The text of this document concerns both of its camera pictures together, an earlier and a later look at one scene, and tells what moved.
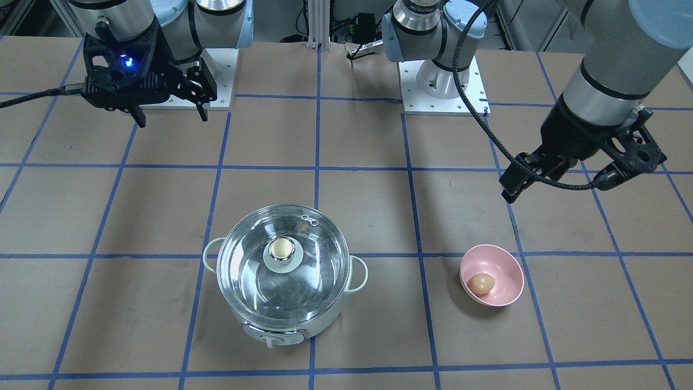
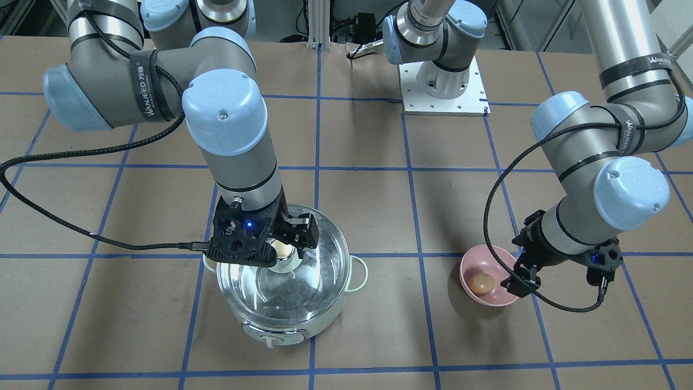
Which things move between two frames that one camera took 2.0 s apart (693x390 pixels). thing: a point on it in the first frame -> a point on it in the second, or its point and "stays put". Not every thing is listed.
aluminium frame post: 319,24 stays put
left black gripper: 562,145 -> 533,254
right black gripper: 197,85 -> 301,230
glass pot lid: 283,265 stays put
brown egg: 481,284 stays put
